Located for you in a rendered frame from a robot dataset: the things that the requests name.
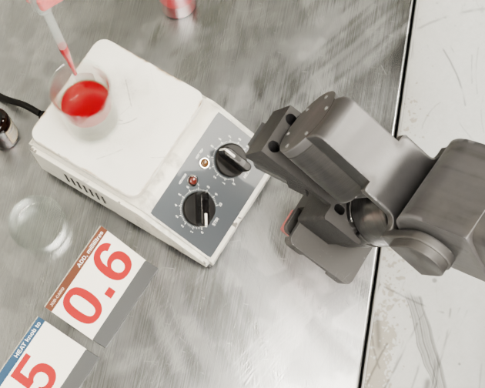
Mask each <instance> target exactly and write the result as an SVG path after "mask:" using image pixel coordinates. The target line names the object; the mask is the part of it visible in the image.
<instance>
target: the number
mask: <svg viewBox="0 0 485 388"><path fill-rule="evenodd" d="M79 349H80V348H79V347H77V346H76V345H75V344H73V343H71V342H70V341H68V340H67V339H66V338H64V337H63V336H61V335H59V334H58V333H57V332H56V331H54V330H53V329H51V328H49V327H48V326H46V325H45V324H44V323H43V325H42V327H41V328H40V330H39V331H38V332H37V333H36V335H35V337H34V338H33V340H32V341H31V342H30V344H29V345H28V347H27V348H26V350H25V352H24V353H23V354H22V356H21V357H20V358H19V360H18V362H17V363H16V364H15V366H14V367H13V369H12V370H11V372H10V373H9V375H8V376H7V377H6V379H5V381H4V382H3V383H2V385H1V386H0V388H54V386H55V385H56V383H57V382H58V381H59V379H60V377H61V376H62V374H63V373H64V372H65V370H66V368H67V367H68V365H69V364H70V363H71V361H72V359H73V358H74V356H75V355H76V353H77V352H78V351H79Z"/></svg>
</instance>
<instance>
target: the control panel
mask: <svg viewBox="0 0 485 388"><path fill-rule="evenodd" d="M250 139H251V137H249V136H248V135H247V134H246V133H244V131H243V130H241V129H240V128H239V127H237V126H236V125H235V124H233V123H232V122H231V121H229V120H228V119H227V118H226V117H225V116H224V115H223V114H221V113H220V112H218V113H217V114H216V116H215V117H214V119H213V120H212V121H211V123H210V124H209V126H208V128H207V129H206V131H205V132H204V133H203V135H202V137H201V138H200V140H199V141H198V142H197V144H196V146H195V147H194V149H193V150H192V151H191V153H190V154H189V156H188V157H187V159H186V160H185V162H184V163H183V164H182V166H181V168H180V169H179V171H178V172H177V173H176V175H175V177H174V178H173V180H172V181H171V182H170V184H169V186H168V187H167V189H166V190H165V192H164V193H163V194H162V196H161V197H160V199H159V201H158V202H157V203H156V205H155V206H154V208H153V209H152V211H151V214H152V215H153V216H154V217H156V218H157V219H158V220H160V221H161V222H163V223H164V224H165V225H167V226H168V227H169V228H170V229H172V230H173V231H174V232H176V233H177V234H179V235H180V236H181V237H182V238H184V239H185V240H187V241H188V242H189V243H191V244H192V245H194V246H195V247H196V248H197V249H199V250H200V251H201V252H203V253H204V254H206V255H207V256H209V257H210V258H211V256H212V255H213V253H214V252H215V251H216V249H217V247H218V246H219V244H220V243H221V242H222V240H223V238H224V236H225V235H226V234H227V232H228V231H229V229H230V227H231V225H232V224H233V223H234V221H235V220H236V218H237V216H238V215H239V213H240V212H241V210H242V209H243V207H244V205H245V204H246V202H247V201H248V199H249V197H250V196H251V195H252V194H253V191H254V190H255V188H256V187H257V186H258V184H259V182H260V180H261V179H262V177H263V176H264V175H265V173H264V172H262V171H260V170H258V169H256V168H255V166H254V164H253V161H251V160H249V159H247V162H249V163H250V164H251V169H250V170H249V171H248V172H243V173H242V174H240V175H239V176H236V177H226V176H224V175H222V174H221V173H220V172H219V171H218V169H217V168H216V164H215V156H216V152H217V151H218V149H219V148H220V147H221V146H223V145H225V144H228V143H234V144H237V145H238V146H240V147H242V149H243V150H244V151H245V153H247V151H248V150H249V147H248V143H249V141H250ZM202 159H207V160H208V162H209V164H208V166H207V167H202V166H201V164H200V162H201V160H202ZM191 176H195V177H196V178H197V183H196V184H195V185H191V184H190V183H189V178H190V177H191ZM204 191H205V192H208V194H209V195H210V196H211V197H212V199H213V201H214V203H215V206H216V212H215V215H214V217H213V219H212V221H211V222H210V224H209V225H208V226H207V227H200V226H193V225H191V224H190V223H188V222H187V221H186V219H185V217H184V215H183V213H182V205H183V203H184V200H185V199H186V197H187V196H188V195H190V194H191V193H193V192H204Z"/></svg>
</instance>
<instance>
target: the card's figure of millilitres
mask: <svg viewBox="0 0 485 388"><path fill-rule="evenodd" d="M139 260H140V259H139V258H138V257H137V256H135V255H134V254H132V253H131V252H130V251H128V250H127V249H126V248H125V247H124V246H122V245H121V244H120V243H118V242H117V241H115V240H114V239H113V238H112V237H111V236H109V235H108V234H107V233H106V234H105V235H104V236H103V238H102V239H101V241H100V242H99V244H98V245H97V246H96V248H95V250H94V251H93V252H92V254H91V256H90V257H89V258H88V260H87V261H86V263H85V264H84V266H83V267H82V268H81V270H80V271H79V273H78V275H77V276H76V277H75V278H74V280H73V281H72V283H71V285H70V286H69V288H68V289H67V290H66V291H65V293H64V295H63V296H62V298H61V299H60V300H59V302H58V303H57V305H56V306H55V308H54V310H55V311H56V312H58V313H60V314H61V315H63V316H64V317H65V318H66V319H68V320H70V321H71V322H73V323H74V324H75V325H76V326H78V327H80V328H81V329H83V330H84V331H86V332H87V333H88V334H90V333H91V331H92V330H93V328H94V327H95V325H96V323H97V322H98V321H99V319H100V318H101V316H102V314H103V313H104V312H105V310H106V309H107V307H108V306H109V304H110V303H111V301H112V300H113V299H114V297H115V295H116V294H117V292H118V291H119V290H120V288H121V287H122V285H123V283H124V282H125V281H126V279H127V278H128V276H129V274H130V273H131V271H132V270H133V269H134V267H135V265H136V264H137V262H138V261H139Z"/></svg>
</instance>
